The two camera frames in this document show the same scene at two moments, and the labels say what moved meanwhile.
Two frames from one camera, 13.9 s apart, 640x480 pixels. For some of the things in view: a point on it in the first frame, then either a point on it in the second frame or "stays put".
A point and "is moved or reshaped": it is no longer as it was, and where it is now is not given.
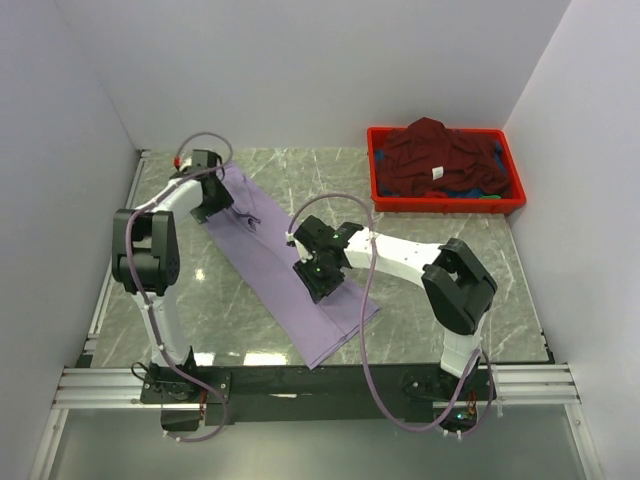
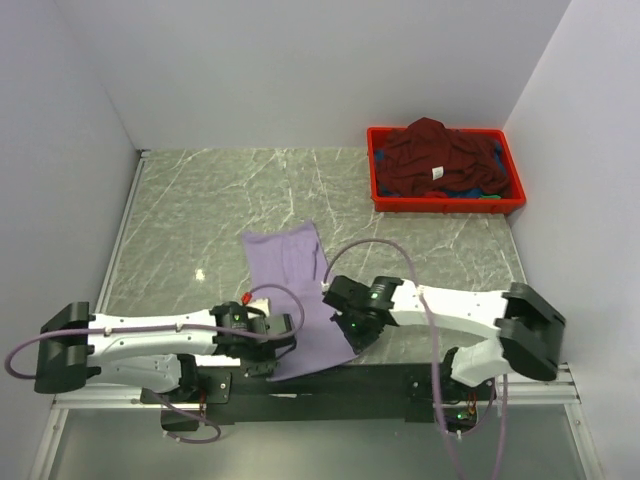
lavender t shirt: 320,328 is moved or reshaped
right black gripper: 317,288 -> 359,342
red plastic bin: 430,204 stays put
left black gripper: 223,201 -> 265,366
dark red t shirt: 431,157 stays put
